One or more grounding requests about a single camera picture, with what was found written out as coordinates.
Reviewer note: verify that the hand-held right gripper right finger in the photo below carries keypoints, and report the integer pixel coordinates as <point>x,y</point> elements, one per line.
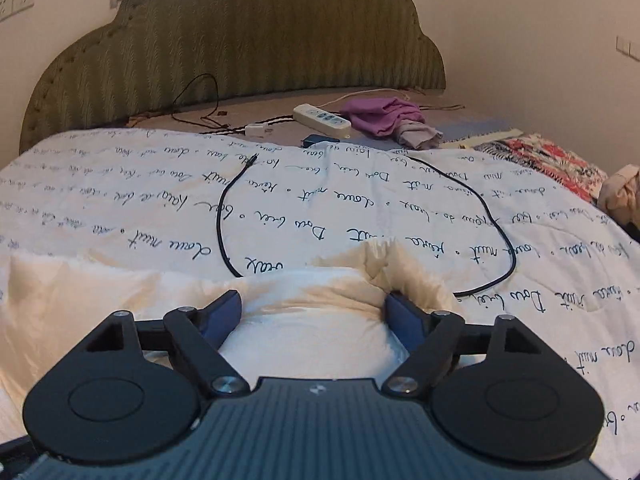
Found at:
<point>400,317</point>

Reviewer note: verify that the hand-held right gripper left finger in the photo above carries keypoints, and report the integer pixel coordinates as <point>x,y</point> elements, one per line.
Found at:
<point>225,316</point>

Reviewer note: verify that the white script printed blanket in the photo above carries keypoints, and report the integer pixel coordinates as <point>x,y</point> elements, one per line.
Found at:
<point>125,200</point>

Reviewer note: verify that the white charger plug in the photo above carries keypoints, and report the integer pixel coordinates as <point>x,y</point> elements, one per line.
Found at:
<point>257,130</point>

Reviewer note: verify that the small blue box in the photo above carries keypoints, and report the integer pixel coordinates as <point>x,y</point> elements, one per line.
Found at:
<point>313,141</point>

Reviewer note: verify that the purple cloth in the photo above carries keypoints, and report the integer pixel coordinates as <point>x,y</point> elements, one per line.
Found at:
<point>382,116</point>

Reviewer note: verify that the white power strip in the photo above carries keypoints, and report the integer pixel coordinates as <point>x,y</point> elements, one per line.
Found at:
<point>322,120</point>

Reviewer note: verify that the grey bed mattress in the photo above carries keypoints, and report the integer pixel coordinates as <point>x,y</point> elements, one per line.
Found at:
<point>270,107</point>

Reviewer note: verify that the floral red cloth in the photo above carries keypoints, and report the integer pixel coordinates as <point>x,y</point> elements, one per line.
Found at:
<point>545,160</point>

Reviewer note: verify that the beige crumpled cloth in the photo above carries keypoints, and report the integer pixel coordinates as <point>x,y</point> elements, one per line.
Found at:
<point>620,192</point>

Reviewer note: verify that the green upholstered headboard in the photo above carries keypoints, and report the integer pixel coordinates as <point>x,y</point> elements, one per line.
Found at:
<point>240,35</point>

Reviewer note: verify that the white wall switch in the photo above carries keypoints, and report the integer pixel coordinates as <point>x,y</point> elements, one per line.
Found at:
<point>629,47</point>

